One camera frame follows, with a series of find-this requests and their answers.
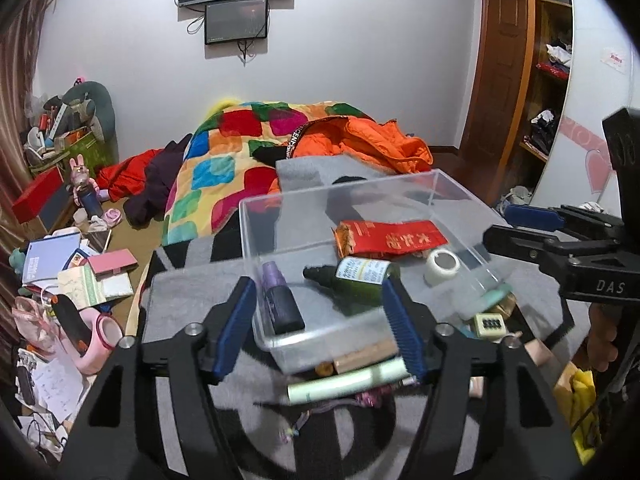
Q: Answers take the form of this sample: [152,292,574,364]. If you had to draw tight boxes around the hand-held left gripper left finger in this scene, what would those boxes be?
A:
[60,276,258,480]

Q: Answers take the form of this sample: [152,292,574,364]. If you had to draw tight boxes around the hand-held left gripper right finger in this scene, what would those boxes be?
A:
[382,277,583,480]

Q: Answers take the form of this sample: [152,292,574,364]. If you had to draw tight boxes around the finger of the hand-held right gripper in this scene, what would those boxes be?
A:
[482,225,626,273]
[501,203,626,241]

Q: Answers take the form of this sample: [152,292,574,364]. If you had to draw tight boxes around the mint green bottle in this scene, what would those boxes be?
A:
[470,282,513,318]

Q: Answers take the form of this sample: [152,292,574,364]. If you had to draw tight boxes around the light green tube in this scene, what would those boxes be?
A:
[286,357,413,406]

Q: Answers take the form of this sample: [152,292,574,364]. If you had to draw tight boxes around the clear plastic storage box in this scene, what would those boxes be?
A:
[239,169,516,375]

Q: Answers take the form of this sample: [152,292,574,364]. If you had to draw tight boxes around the person's right hand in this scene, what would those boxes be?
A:
[586,305,621,373]

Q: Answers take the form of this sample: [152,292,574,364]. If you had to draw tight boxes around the white sneakers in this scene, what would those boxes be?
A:
[500,185,533,206]

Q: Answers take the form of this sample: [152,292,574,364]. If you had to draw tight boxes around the beige stick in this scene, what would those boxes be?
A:
[334,339,401,375]

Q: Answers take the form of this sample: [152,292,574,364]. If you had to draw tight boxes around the purple and black bottle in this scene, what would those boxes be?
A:
[260,261,306,335]

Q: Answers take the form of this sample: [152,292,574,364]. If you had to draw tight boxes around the white tape roll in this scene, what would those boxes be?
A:
[424,248,461,286]

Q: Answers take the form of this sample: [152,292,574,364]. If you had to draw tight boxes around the green bottle with black cap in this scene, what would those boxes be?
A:
[302,256,401,306]

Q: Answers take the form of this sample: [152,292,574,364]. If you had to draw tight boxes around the red foil packet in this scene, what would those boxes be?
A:
[332,220,453,261]

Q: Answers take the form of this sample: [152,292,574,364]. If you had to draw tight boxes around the wooden wardrobe shelf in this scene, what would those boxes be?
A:
[500,0,576,201]

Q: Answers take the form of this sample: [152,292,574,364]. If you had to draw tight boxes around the yellow cloth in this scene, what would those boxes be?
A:
[552,365,603,466]

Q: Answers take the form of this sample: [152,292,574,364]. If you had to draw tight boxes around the pink round container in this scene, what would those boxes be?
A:
[75,307,125,376]

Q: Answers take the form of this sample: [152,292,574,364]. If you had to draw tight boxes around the pink flat box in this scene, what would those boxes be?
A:
[87,249,138,277]

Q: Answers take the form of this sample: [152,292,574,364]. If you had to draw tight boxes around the white wardrobe door with hearts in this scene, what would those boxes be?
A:
[530,0,640,211]

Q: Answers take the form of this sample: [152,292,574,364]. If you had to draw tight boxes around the colourful patchwork quilt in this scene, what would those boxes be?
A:
[162,100,381,246]

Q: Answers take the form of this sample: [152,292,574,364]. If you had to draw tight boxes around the pale green booklet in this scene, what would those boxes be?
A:
[57,264,108,311]

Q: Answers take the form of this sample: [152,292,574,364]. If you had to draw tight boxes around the dark purple clothing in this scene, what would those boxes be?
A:
[122,134,193,226]

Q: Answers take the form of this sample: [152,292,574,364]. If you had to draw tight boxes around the black and orange tool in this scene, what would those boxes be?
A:
[52,294,91,356]

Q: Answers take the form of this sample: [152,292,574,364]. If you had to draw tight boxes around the orange jacket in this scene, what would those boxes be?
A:
[250,115,433,196]

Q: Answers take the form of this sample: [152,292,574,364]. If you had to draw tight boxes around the red clothing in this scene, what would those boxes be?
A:
[95,149,166,202]

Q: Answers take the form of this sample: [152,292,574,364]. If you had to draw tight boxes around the blue book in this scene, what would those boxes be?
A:
[21,232,82,285]

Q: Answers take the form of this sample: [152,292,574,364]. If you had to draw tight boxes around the white paper sheets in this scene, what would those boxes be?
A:
[17,355,83,426]

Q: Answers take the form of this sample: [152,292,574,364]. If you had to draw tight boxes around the pink bunny toy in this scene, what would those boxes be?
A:
[67,155,103,218]

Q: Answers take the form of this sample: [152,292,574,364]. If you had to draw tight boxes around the green gift bag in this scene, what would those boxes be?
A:
[27,130,113,181]

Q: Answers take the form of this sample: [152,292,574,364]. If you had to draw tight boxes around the red box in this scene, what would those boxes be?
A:
[11,165,66,225]

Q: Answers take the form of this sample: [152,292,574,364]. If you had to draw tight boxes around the grey-green plush pillow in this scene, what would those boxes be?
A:
[60,80,118,161]

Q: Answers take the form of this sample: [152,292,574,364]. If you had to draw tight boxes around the brown curtain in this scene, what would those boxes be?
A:
[0,0,71,241]

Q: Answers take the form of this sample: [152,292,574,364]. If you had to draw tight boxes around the pink hair tie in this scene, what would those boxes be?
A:
[280,392,396,436]

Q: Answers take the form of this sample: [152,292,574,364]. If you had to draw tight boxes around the small wall monitor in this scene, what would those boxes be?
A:
[204,0,270,45]

